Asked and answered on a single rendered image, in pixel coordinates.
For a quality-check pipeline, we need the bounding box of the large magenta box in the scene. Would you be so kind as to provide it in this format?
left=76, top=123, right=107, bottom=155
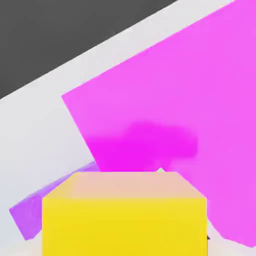
left=61, top=0, right=256, bottom=249

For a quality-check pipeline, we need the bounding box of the small purple cube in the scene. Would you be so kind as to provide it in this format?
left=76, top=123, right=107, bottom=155
left=8, top=161, right=101, bottom=242

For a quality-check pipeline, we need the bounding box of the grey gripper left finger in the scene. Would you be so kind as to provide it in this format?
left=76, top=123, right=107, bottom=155
left=23, top=236, right=43, bottom=256

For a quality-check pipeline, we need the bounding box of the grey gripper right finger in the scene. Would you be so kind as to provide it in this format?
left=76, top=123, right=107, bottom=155
left=206, top=229, right=225, bottom=256

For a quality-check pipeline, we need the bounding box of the small yellow cube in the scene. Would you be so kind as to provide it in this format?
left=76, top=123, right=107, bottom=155
left=41, top=171, right=208, bottom=256

